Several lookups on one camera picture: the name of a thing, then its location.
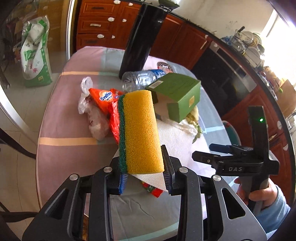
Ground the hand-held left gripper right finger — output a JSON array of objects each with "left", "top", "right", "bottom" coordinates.
[{"left": 161, "top": 145, "right": 267, "bottom": 241}]

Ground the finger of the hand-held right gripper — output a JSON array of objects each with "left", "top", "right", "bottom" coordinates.
[
  {"left": 192, "top": 151, "right": 232, "bottom": 167},
  {"left": 209, "top": 143, "right": 255, "bottom": 156}
]

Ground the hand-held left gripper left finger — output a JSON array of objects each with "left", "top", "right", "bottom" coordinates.
[{"left": 22, "top": 158, "right": 129, "bottom": 241}]

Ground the teal trash bin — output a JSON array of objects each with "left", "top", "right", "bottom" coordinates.
[{"left": 222, "top": 120, "right": 241, "bottom": 153}]

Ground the green corn husk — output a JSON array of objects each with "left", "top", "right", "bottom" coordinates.
[{"left": 185, "top": 105, "right": 203, "bottom": 144}]

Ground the yellow green scouring sponge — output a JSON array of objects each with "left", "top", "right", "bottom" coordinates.
[{"left": 117, "top": 90, "right": 165, "bottom": 175}]

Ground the orange snack packet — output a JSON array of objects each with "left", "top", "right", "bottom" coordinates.
[{"left": 89, "top": 88, "right": 126, "bottom": 144}]

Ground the person's right forearm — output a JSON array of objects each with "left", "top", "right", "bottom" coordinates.
[{"left": 255, "top": 185, "right": 290, "bottom": 234}]

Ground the person's right hand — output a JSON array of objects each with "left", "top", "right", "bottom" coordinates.
[{"left": 236, "top": 177, "right": 279, "bottom": 207}]

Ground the red printed wrapper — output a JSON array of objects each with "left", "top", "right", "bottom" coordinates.
[{"left": 142, "top": 181, "right": 163, "bottom": 198}]

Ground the white embossed paper towel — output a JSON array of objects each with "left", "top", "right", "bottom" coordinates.
[{"left": 117, "top": 118, "right": 206, "bottom": 192}]

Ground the green cardboard box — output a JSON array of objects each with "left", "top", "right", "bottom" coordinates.
[{"left": 145, "top": 73, "right": 201, "bottom": 123}]

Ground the clear plastic bag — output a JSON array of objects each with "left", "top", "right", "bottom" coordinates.
[{"left": 78, "top": 77, "right": 110, "bottom": 141}]

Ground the black built-in oven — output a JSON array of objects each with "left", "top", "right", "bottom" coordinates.
[{"left": 192, "top": 42, "right": 257, "bottom": 116}]

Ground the bread in clear packet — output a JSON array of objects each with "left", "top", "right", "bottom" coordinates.
[{"left": 157, "top": 61, "right": 176, "bottom": 75}]

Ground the metal dish rack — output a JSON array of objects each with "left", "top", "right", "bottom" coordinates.
[{"left": 233, "top": 27, "right": 266, "bottom": 67}]

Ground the clear plastic water bottle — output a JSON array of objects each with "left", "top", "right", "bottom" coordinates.
[{"left": 122, "top": 69, "right": 167, "bottom": 93}]

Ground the wooden kitchen cabinet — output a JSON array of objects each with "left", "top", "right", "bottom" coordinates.
[{"left": 75, "top": 0, "right": 293, "bottom": 195}]

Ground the dark wooden chair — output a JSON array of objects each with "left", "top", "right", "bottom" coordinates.
[{"left": 0, "top": 127, "right": 37, "bottom": 160}]

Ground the tall black cylinder container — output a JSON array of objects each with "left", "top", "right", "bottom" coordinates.
[{"left": 119, "top": 3, "right": 168, "bottom": 79}]

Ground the green white sack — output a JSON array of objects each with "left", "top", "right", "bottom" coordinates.
[{"left": 20, "top": 15, "right": 53, "bottom": 88}]

